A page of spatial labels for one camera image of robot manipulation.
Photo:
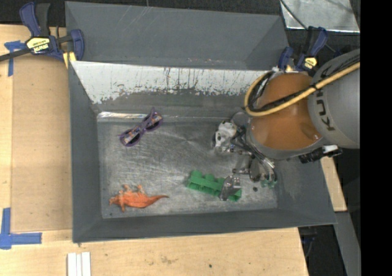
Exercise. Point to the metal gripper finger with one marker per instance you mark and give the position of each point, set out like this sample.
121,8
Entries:
230,187

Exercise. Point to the green toy building block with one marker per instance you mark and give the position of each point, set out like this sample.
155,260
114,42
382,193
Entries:
202,181

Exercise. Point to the grey metal bin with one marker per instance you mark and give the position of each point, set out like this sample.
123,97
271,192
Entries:
171,161

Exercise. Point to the purple sunglasses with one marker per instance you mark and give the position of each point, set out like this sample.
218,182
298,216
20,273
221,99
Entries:
139,131

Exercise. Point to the orange toy dinosaur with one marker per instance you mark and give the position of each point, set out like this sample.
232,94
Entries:
134,199

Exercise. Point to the pale wood board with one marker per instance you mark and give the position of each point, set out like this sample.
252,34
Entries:
39,146

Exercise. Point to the black cylinder on white bracket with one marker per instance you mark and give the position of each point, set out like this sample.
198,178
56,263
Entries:
315,155

